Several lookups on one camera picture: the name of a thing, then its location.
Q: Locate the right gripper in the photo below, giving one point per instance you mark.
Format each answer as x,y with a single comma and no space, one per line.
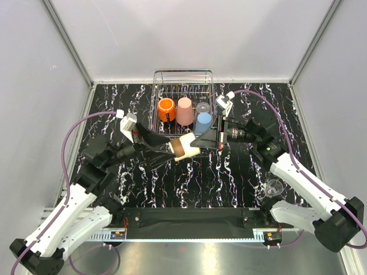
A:
209,138

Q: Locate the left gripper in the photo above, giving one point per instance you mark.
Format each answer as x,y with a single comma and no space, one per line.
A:
154,160

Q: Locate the blue plastic cup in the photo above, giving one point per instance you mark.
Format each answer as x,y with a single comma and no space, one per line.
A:
203,122

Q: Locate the metal cup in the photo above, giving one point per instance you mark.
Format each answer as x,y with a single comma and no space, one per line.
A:
181,147

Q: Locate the clear faceted glass tumbler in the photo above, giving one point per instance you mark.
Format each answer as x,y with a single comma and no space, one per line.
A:
203,107

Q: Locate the pink plastic cup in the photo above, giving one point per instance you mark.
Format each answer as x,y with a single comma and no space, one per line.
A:
184,114

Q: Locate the orange cup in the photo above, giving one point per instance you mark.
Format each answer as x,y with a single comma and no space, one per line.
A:
166,109

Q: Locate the small clear plastic cup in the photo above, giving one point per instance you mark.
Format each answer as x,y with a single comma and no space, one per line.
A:
273,188

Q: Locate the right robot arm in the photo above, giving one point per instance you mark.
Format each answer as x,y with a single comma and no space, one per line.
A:
331,217

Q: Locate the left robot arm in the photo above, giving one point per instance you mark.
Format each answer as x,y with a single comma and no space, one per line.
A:
86,208

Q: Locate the black base bar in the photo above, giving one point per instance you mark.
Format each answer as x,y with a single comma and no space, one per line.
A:
194,224

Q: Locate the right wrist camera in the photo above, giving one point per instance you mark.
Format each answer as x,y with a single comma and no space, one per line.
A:
225,103

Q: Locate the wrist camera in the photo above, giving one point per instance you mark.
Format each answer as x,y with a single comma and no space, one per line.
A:
127,123
225,103

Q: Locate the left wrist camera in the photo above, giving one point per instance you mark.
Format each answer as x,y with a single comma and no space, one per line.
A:
127,123

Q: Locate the wire dish rack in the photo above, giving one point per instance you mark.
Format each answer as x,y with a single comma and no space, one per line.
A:
196,84

